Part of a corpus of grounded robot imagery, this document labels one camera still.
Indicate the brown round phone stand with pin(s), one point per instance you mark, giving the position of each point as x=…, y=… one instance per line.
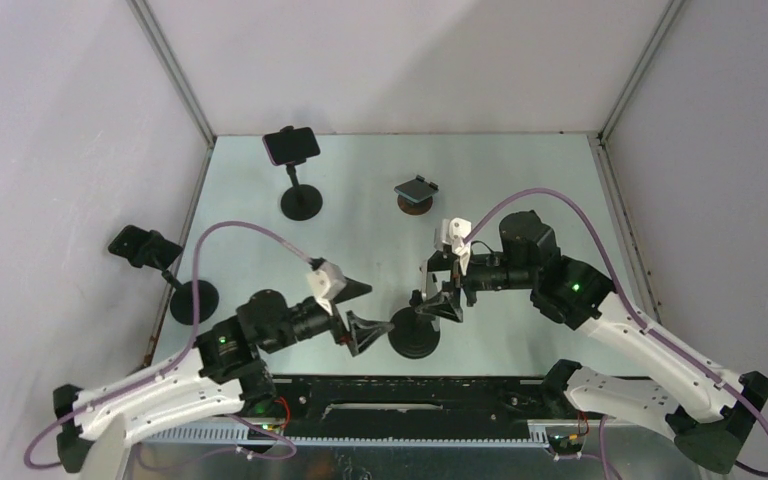
x=414, y=208

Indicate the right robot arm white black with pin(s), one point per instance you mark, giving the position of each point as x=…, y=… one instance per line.
x=705, y=409

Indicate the black phone pink case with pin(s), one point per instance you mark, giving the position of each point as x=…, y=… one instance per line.
x=291, y=145

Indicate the small teal phone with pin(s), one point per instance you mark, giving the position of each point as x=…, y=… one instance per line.
x=416, y=190

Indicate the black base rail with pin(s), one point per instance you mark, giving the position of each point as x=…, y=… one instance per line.
x=411, y=408

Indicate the black round-base phone stand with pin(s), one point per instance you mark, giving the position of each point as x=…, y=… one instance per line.
x=413, y=336

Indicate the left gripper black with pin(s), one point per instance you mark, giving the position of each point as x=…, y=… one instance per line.
x=363, y=332

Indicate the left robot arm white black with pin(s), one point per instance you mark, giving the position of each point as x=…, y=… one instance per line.
x=223, y=372

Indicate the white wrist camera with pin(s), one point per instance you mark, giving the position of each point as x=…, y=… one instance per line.
x=326, y=281
x=454, y=233

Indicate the black smartphone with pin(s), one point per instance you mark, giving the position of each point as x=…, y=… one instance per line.
x=435, y=295

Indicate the grey cable duct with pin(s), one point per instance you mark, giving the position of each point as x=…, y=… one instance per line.
x=227, y=434

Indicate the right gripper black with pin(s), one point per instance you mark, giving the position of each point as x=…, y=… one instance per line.
x=446, y=305

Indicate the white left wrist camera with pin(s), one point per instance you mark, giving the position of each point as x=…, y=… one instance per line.
x=326, y=281

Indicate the black rear phone stand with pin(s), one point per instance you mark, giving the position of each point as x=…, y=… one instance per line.
x=300, y=202

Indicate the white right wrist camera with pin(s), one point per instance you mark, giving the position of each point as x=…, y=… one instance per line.
x=454, y=233

